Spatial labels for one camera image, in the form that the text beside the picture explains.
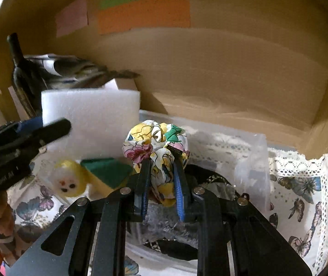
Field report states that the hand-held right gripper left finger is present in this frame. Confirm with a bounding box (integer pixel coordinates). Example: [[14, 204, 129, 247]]
[[6, 158, 153, 276]]

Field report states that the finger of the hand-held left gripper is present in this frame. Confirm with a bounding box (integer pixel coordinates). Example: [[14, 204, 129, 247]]
[[0, 118, 44, 144], [0, 118, 72, 161]]

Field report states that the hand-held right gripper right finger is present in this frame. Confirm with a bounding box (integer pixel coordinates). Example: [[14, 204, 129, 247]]
[[172, 161, 314, 276]]

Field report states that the white sponge block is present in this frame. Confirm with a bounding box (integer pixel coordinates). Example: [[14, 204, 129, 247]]
[[41, 89, 141, 161]]

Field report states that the floral scrunchie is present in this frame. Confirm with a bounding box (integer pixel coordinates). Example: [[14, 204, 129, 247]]
[[122, 120, 191, 207]]

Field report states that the clear plastic box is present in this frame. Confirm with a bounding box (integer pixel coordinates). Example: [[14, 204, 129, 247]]
[[138, 109, 271, 217]]

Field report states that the person's left hand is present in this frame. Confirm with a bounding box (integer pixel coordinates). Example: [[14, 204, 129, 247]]
[[0, 191, 17, 242]]

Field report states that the grey fluffy scrunchie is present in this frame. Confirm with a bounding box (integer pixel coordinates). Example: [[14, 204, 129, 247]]
[[127, 203, 199, 248]]

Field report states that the dark glass bottle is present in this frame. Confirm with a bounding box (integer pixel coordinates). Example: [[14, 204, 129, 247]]
[[7, 33, 47, 119]]

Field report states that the yellow doll with green cloth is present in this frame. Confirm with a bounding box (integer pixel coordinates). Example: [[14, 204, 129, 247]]
[[51, 158, 133, 198]]

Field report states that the stack of magazines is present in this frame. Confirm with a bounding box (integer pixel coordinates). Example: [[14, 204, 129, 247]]
[[28, 54, 140, 90]]

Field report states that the small white brown box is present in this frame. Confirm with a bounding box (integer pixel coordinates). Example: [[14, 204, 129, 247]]
[[101, 78, 139, 92]]

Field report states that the pink sticky note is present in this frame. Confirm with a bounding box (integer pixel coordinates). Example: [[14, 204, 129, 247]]
[[55, 0, 89, 38]]

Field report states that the butterfly printed tablecloth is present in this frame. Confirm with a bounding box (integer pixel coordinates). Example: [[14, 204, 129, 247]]
[[6, 147, 328, 276]]

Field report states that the orange sticky note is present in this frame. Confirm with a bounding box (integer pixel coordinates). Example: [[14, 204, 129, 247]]
[[97, 0, 191, 35]]

